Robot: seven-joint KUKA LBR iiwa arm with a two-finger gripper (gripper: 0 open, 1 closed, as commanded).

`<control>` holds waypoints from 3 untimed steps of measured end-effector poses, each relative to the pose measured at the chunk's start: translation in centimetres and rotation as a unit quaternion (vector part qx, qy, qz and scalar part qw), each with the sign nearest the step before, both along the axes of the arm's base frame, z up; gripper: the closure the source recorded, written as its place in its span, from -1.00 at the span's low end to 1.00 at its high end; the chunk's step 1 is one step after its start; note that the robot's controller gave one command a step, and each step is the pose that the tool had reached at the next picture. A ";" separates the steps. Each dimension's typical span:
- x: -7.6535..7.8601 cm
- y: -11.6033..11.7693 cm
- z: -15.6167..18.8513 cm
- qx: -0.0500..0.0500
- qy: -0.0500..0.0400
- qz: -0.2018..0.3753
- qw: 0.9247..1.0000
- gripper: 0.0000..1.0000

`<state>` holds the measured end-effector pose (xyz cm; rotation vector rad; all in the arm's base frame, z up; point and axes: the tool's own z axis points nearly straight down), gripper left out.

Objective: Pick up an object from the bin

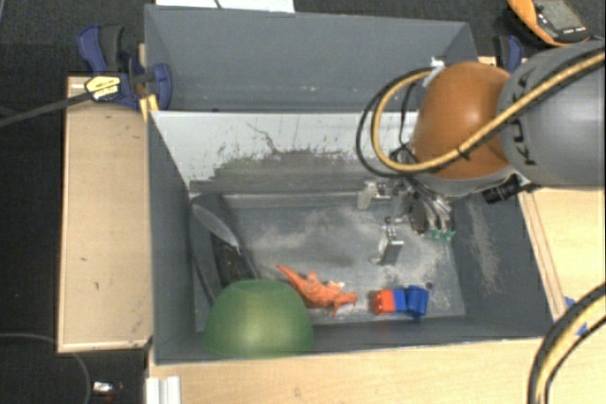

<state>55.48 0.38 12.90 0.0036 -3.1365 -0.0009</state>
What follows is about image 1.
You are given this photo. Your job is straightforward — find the black cylinder on white bracket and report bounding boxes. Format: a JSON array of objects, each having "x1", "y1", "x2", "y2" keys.
[{"x1": 481, "y1": 177, "x2": 532, "y2": 205}]

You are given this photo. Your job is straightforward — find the orange toy dinosaur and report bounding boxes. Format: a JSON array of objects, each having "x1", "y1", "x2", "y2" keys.
[{"x1": 275, "y1": 263, "x2": 360, "y2": 319}]

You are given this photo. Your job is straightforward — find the green bowl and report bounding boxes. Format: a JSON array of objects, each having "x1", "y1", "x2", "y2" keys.
[{"x1": 202, "y1": 278, "x2": 317, "y2": 360}]

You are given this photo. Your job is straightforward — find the grey metal bin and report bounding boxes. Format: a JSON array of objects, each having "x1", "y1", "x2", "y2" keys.
[{"x1": 142, "y1": 3, "x2": 556, "y2": 366}]

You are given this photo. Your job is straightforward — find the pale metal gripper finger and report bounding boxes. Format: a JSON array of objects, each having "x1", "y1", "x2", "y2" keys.
[
  {"x1": 356, "y1": 181, "x2": 380, "y2": 211},
  {"x1": 368, "y1": 225, "x2": 406, "y2": 268}
]

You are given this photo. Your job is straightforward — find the pale wood board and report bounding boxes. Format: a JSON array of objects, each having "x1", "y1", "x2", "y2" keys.
[{"x1": 56, "y1": 75, "x2": 155, "y2": 355}]

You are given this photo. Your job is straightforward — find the red and blue toy block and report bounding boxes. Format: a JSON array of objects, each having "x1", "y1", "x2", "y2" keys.
[{"x1": 368, "y1": 284, "x2": 431, "y2": 322}]

